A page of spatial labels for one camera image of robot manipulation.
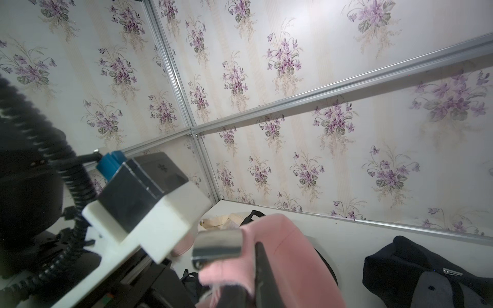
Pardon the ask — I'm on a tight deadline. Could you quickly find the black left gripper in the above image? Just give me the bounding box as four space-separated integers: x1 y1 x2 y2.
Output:
88 228 243 307

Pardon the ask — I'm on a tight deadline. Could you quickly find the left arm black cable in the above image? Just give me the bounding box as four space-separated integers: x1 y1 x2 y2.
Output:
0 74 105 305

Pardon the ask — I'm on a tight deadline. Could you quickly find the black cap back right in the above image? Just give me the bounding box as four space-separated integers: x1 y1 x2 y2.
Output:
362 236 492 307

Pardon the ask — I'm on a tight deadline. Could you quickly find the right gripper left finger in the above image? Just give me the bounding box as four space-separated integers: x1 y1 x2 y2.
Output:
216 285 255 308

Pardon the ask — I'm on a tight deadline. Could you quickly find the pink cap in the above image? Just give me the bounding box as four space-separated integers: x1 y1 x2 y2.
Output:
196 214 346 307

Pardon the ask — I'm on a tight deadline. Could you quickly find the black cap back middle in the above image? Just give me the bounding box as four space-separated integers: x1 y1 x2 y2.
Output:
240 210 265 226

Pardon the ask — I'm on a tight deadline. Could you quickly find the dark grey baseball cap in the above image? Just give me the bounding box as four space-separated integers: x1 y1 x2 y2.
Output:
181 269 208 304

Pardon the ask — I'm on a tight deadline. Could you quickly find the beige cap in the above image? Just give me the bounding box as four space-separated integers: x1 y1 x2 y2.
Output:
198 212 249 231

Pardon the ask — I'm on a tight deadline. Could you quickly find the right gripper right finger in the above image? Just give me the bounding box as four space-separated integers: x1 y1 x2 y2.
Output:
255 242 285 308

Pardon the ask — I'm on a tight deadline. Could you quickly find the black cap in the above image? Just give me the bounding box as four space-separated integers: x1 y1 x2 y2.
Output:
240 210 265 226
362 236 492 307

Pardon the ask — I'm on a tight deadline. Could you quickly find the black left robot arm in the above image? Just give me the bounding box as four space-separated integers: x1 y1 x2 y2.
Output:
1 80 213 307

